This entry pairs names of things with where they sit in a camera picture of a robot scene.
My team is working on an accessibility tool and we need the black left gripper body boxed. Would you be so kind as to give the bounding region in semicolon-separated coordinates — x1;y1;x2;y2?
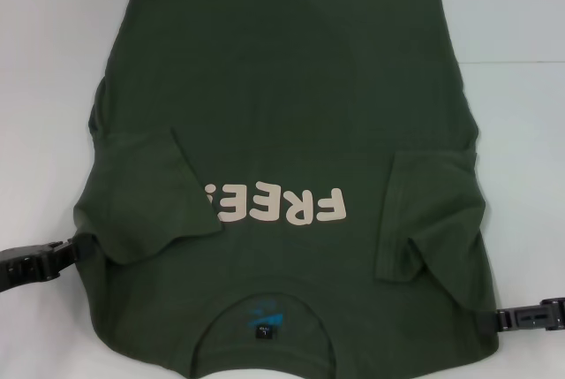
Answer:
0;240;63;295

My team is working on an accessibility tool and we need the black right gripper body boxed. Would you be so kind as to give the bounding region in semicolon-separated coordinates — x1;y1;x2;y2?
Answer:
511;294;565;334

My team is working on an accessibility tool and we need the dark green printed t-shirt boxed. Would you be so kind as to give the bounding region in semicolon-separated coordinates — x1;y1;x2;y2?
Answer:
72;0;502;379

